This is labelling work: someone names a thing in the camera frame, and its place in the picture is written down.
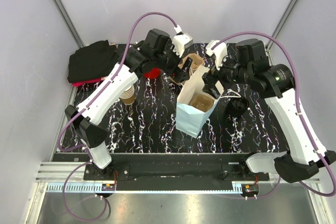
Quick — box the cardboard cup carrier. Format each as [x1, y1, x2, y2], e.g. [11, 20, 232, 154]
[189, 94, 214, 112]

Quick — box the light blue paper bag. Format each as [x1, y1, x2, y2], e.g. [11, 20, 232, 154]
[175, 66, 219, 138]

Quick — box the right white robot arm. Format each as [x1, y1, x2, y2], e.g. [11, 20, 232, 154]
[202, 39, 335, 183]

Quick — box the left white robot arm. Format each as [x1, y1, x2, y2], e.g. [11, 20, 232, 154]
[65, 28, 193, 180]

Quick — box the red cup holder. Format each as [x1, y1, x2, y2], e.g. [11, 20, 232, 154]
[144, 68, 161, 79]

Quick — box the stack of black cup lids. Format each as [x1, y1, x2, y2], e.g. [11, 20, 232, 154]
[226, 97, 249, 118]

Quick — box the stack of brown paper cups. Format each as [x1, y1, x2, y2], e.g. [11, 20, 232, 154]
[119, 85, 135, 105]

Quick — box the black marble pattern mat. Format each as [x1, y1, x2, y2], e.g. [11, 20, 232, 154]
[52, 42, 296, 154]

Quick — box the black folded cloth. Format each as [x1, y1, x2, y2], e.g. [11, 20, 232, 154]
[67, 40, 119, 84]

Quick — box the pink cloth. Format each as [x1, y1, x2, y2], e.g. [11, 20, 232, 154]
[72, 77, 106, 87]

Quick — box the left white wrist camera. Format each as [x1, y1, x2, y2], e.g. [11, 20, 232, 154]
[172, 25, 193, 57]

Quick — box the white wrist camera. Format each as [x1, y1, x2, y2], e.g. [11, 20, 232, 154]
[172, 25, 193, 57]
[205, 40, 227, 70]

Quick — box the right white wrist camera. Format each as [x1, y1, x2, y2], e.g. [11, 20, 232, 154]
[205, 40, 227, 70]

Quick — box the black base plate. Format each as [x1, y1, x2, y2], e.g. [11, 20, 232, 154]
[52, 152, 270, 191]

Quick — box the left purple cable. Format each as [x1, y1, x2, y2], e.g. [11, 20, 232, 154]
[57, 11, 184, 219]

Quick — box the aluminium frame rail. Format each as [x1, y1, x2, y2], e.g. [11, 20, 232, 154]
[25, 154, 335, 223]

